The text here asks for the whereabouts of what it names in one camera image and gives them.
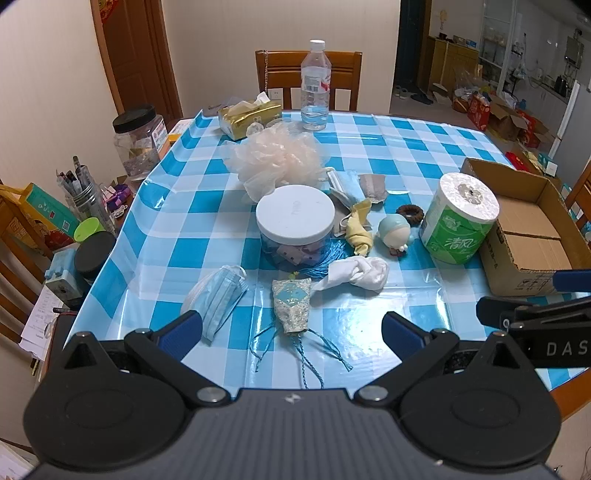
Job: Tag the yellow cloth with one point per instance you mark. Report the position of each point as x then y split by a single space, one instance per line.
360 230

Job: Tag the toilet paper roll green wrapper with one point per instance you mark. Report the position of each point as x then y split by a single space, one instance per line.
457 221

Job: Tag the small clear plastic cup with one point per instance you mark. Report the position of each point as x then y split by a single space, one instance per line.
258 127

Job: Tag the red carton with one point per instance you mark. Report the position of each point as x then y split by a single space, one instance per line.
478 110

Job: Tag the wooden door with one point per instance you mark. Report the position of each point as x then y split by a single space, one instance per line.
134 50

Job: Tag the dark jar with black lid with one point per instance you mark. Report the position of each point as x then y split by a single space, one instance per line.
94 258

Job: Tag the yellow box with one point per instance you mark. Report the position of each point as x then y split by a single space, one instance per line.
41 207

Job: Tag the brown hair scrunchie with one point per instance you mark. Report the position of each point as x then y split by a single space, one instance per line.
411 215

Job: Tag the orange box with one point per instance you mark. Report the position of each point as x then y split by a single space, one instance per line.
175 131

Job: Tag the clear jar with black lid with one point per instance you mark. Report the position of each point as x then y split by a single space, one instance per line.
136 143

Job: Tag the wooden chair with slat back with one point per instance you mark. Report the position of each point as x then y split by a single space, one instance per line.
281 69

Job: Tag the green lid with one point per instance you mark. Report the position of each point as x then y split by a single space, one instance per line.
88 228

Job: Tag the open cardboard boxes on floor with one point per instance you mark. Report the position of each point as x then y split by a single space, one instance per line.
512 120

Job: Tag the blue white checkered tablecloth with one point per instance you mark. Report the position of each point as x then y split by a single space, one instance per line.
194 221

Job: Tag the glass pen holder with pens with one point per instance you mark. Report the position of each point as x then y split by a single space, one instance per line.
85 198

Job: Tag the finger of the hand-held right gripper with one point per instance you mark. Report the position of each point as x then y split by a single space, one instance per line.
572 280
517 310

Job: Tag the cardboard box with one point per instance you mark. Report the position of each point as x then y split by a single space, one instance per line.
526 230

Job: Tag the pale mesh bath loofah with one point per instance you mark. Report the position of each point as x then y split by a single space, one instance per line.
277 159

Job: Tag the white sock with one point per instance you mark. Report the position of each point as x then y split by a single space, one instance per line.
360 273

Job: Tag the clear water bottle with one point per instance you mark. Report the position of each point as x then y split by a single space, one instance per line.
316 83

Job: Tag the small doll with blue hat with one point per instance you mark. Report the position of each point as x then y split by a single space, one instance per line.
395 233

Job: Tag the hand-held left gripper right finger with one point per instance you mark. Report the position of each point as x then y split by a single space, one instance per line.
400 333

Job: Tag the pair of slippers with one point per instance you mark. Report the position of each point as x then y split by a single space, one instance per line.
413 94

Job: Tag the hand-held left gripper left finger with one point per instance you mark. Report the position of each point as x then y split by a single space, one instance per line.
182 331

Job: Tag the grey refrigerator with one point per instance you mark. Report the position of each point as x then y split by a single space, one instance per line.
572 129

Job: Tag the blue pencil sharpener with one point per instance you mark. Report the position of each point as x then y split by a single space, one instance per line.
62 277

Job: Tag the grey cloth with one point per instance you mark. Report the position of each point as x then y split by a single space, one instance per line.
373 187

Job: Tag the gold tissue pack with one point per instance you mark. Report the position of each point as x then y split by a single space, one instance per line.
244 117

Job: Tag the red snack box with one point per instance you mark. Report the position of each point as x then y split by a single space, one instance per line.
517 160

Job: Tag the clear jar with white lid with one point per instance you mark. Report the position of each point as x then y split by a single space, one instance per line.
295 221

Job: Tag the blue face mask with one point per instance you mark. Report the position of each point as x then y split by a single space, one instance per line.
217 295
344 182

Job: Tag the wooden cabinet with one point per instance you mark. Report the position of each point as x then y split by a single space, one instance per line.
448 64

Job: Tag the stack of papers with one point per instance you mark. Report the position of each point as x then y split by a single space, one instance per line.
41 323

